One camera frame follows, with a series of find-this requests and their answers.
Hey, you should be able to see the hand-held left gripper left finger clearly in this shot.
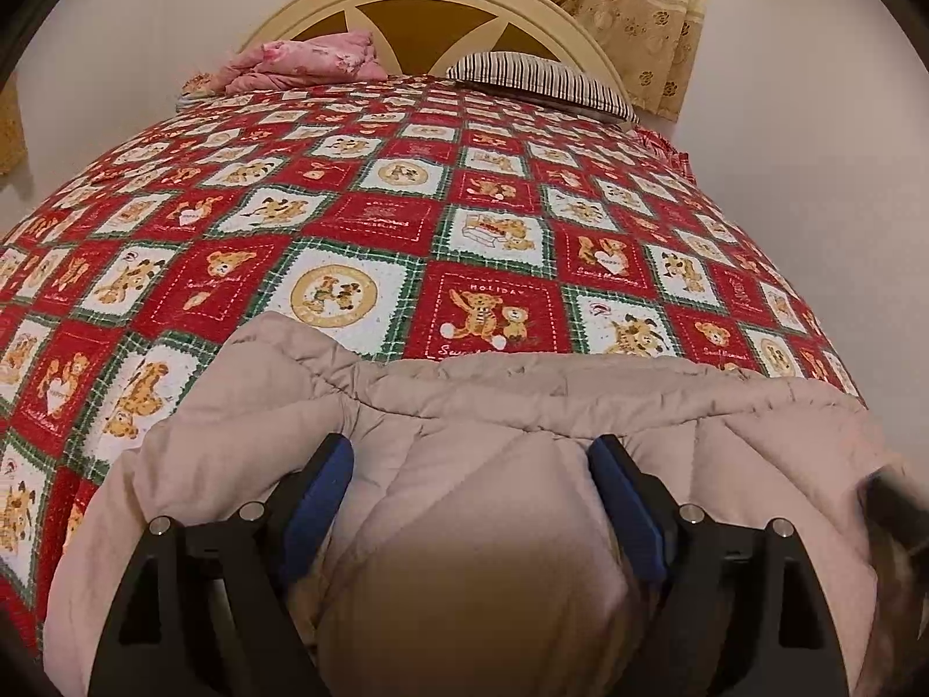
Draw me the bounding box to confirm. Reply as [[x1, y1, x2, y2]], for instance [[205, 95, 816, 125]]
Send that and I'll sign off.
[[87, 432, 357, 697]]

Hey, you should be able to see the yellow lace curtain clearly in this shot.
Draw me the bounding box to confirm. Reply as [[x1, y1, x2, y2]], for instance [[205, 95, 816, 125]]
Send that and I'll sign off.
[[0, 91, 31, 177]]

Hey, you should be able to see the red printed bedspread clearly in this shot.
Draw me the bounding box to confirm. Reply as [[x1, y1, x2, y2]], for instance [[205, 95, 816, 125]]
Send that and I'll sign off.
[[0, 76, 868, 658]]

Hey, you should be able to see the cream wooden headboard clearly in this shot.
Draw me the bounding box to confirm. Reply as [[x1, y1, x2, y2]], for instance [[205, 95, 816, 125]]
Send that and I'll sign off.
[[236, 0, 634, 112]]

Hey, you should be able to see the red ruffled cloth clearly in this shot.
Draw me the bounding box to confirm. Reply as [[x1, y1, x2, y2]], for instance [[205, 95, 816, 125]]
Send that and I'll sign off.
[[635, 125, 692, 170]]

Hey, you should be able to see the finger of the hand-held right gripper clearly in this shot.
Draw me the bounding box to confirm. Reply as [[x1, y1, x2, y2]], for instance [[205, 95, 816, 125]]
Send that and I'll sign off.
[[860, 468, 929, 547]]

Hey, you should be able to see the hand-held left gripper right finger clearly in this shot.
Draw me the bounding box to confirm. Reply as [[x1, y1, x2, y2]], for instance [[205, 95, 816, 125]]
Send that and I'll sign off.
[[586, 434, 850, 697]]

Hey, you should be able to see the striped pillow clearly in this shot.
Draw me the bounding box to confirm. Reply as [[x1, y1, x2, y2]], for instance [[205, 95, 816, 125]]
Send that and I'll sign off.
[[445, 51, 640, 124]]

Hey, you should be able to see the pink floral blanket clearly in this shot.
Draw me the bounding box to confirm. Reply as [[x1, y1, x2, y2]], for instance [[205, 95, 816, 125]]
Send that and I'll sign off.
[[218, 29, 389, 95]]

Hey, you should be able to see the beige quilted puffer jacket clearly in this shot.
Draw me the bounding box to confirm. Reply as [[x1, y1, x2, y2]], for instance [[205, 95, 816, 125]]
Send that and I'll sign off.
[[44, 311, 929, 697]]

